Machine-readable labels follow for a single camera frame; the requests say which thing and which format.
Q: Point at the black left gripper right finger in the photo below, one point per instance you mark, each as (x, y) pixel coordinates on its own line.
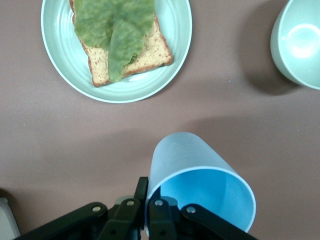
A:
(170, 225)

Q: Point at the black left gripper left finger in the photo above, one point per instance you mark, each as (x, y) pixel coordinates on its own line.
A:
(120, 222)

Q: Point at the light blue plastic cup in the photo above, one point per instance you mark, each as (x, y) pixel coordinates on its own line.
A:
(187, 155)

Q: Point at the pale green plate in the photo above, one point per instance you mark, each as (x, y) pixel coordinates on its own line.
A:
(62, 75)

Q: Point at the brown bread slice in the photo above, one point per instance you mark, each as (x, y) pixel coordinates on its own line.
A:
(155, 50)

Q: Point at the green lettuce leaf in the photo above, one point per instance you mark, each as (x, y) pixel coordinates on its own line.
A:
(112, 25)

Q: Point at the pale green bowl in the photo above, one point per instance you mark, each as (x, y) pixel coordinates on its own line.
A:
(300, 37)

